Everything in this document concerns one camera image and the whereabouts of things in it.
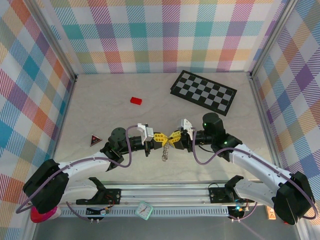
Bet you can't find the silver keyring chain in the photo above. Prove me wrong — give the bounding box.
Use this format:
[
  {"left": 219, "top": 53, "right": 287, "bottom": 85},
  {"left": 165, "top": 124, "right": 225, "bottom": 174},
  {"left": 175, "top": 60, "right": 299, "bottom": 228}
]
[{"left": 160, "top": 144, "right": 171, "bottom": 163}]

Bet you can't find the red black triangle tag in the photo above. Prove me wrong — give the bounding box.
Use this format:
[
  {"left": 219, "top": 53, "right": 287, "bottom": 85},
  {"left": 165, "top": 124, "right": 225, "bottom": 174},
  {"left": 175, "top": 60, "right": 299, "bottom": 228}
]
[{"left": 89, "top": 134, "right": 103, "bottom": 147}]

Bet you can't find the black grey checkerboard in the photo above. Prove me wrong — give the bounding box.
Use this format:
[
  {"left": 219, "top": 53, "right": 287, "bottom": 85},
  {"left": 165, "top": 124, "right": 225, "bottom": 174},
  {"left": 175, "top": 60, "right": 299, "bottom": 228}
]
[{"left": 169, "top": 70, "right": 238, "bottom": 117}]

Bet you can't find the teal square clock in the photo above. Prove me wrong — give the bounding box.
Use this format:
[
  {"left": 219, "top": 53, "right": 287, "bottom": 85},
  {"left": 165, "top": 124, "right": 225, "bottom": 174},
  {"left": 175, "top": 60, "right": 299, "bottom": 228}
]
[{"left": 134, "top": 200, "right": 154, "bottom": 221}]

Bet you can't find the small electronics board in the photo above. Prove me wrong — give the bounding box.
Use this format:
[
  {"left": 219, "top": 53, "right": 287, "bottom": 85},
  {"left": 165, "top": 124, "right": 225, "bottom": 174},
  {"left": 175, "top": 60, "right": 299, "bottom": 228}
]
[
  {"left": 86, "top": 204, "right": 113, "bottom": 218},
  {"left": 228, "top": 203, "right": 248, "bottom": 218}
]

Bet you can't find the pink round toy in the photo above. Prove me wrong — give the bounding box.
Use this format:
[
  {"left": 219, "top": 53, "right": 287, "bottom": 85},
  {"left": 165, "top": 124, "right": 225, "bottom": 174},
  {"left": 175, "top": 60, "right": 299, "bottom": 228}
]
[{"left": 30, "top": 206, "right": 63, "bottom": 224}]

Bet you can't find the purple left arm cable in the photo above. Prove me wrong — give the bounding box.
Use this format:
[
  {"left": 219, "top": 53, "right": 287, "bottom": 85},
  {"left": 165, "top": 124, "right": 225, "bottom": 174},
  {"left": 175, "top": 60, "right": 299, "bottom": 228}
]
[{"left": 15, "top": 124, "right": 141, "bottom": 223}]

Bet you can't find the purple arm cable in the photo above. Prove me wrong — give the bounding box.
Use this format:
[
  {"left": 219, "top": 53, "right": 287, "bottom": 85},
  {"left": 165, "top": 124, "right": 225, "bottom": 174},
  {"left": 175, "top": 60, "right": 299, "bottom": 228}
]
[
  {"left": 191, "top": 129, "right": 320, "bottom": 223},
  {"left": 15, "top": 124, "right": 141, "bottom": 223}
]

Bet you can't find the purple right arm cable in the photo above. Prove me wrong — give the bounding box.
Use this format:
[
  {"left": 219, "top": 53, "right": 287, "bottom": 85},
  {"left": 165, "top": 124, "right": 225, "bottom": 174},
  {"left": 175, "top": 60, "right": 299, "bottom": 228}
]
[{"left": 191, "top": 129, "right": 320, "bottom": 223}]

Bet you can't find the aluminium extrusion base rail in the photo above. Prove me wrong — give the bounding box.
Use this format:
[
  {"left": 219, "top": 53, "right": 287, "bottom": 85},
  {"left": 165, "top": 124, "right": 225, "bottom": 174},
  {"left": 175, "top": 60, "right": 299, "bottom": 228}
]
[{"left": 67, "top": 181, "right": 261, "bottom": 207}]

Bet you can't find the aluminium frame side rail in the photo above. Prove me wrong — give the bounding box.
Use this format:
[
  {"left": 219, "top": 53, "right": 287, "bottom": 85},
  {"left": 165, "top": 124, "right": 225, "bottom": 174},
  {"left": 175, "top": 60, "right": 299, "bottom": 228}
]
[
  {"left": 43, "top": 74, "right": 78, "bottom": 186},
  {"left": 248, "top": 74, "right": 288, "bottom": 181}
]

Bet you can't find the perforated grey cable duct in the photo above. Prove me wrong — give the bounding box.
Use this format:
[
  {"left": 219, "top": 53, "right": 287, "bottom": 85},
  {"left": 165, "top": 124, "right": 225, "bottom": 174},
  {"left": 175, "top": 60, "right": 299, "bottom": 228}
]
[{"left": 59, "top": 208, "right": 231, "bottom": 217}]

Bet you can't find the aluminium frame post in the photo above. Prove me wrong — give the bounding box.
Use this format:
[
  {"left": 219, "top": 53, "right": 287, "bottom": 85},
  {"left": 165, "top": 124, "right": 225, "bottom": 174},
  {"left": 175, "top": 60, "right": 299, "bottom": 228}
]
[
  {"left": 248, "top": 0, "right": 301, "bottom": 81},
  {"left": 23, "top": 0, "right": 78, "bottom": 83}
]

